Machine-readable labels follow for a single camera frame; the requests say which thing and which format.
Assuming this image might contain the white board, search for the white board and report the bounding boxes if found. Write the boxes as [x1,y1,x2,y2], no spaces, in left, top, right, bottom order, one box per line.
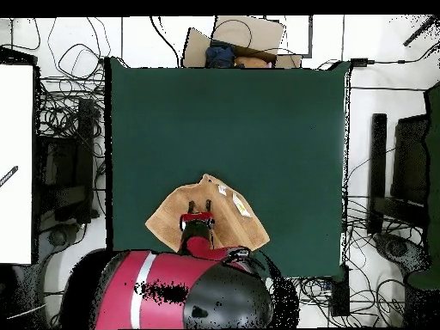
[0,63,34,266]

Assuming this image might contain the black rod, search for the black rod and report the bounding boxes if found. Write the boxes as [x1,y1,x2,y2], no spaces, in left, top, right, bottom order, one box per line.
[402,15,440,48]

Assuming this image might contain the dark blue garment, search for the dark blue garment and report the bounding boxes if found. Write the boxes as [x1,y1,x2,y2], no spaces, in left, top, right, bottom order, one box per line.
[205,40,237,69]

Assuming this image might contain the black upright bar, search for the black upright bar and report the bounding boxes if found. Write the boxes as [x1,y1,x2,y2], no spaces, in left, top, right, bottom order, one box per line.
[366,113,388,237]

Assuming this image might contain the black power adapter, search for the black power adapter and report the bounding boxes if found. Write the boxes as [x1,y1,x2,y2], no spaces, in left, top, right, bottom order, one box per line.
[349,57,376,69]

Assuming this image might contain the black and blue cable tangle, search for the black and blue cable tangle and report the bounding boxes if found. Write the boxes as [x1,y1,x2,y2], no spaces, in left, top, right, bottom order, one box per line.
[296,276,333,330]

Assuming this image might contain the black cable loop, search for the black cable loop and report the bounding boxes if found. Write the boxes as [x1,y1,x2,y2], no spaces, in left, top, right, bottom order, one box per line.
[46,16,113,83]
[211,18,254,47]

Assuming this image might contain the brown cardboard box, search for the brown cardboard box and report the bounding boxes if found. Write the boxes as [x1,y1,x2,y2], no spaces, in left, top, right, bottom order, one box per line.
[180,15,303,69]

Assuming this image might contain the dark green table cloth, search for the dark green table cloth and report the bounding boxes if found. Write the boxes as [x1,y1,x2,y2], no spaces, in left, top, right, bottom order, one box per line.
[103,56,352,282]

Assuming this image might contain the orange garment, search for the orange garment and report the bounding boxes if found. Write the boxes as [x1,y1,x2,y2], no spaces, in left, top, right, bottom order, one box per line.
[233,55,273,69]

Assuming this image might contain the black marker pen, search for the black marker pen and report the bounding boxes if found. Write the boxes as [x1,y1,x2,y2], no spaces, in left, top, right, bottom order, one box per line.
[0,165,20,189]

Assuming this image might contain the tan terry towel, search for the tan terry towel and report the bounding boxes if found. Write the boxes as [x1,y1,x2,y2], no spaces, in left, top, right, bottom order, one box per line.
[144,173,272,254]

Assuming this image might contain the black stand base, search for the black stand base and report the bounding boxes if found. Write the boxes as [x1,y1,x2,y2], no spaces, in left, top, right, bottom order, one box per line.
[39,222,88,260]
[372,231,431,276]

